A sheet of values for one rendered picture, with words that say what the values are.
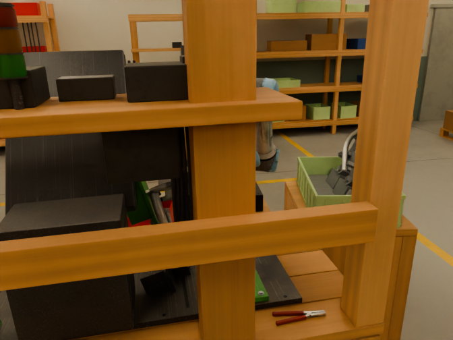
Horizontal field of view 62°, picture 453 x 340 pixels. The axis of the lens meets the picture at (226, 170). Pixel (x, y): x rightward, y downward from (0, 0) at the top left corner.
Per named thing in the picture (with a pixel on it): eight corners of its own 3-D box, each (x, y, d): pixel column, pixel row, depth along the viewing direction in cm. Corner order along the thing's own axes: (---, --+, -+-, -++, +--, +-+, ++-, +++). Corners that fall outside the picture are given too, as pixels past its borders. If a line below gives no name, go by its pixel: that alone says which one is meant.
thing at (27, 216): (36, 302, 118) (14, 202, 107) (136, 289, 124) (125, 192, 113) (19, 347, 101) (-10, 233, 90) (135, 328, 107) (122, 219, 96)
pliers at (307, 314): (276, 326, 109) (276, 323, 109) (271, 314, 114) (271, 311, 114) (328, 320, 111) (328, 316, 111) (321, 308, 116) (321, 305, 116)
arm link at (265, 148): (251, 156, 196) (243, 70, 153) (280, 159, 193) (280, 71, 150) (247, 175, 189) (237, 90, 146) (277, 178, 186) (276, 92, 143)
